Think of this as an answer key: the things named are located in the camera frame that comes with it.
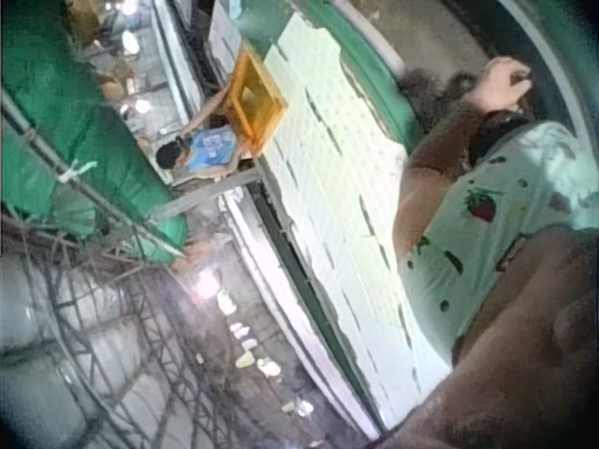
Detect person's left hand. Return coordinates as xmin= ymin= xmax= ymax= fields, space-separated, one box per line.
xmin=466 ymin=56 xmax=535 ymax=114

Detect dark fuzzy bundle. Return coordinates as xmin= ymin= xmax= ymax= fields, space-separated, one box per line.
xmin=400 ymin=66 xmax=476 ymax=103

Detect green workbench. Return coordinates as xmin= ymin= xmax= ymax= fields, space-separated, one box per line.
xmin=285 ymin=0 xmax=425 ymax=155

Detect stack of white perforated sheets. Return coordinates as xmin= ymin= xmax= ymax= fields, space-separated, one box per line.
xmin=259 ymin=8 xmax=454 ymax=434

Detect long white board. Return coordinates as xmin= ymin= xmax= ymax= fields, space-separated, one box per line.
xmin=218 ymin=185 xmax=390 ymax=442

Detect scattered white scraps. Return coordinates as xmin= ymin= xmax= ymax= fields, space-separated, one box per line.
xmin=214 ymin=287 xmax=315 ymax=417

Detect green tarp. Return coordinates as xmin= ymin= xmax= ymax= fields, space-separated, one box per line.
xmin=0 ymin=0 xmax=189 ymax=268

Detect yellow wooden frame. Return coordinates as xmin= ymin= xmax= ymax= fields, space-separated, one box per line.
xmin=219 ymin=46 xmax=289 ymax=146

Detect metal scaffold frame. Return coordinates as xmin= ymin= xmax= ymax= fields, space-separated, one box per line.
xmin=0 ymin=219 xmax=291 ymax=449

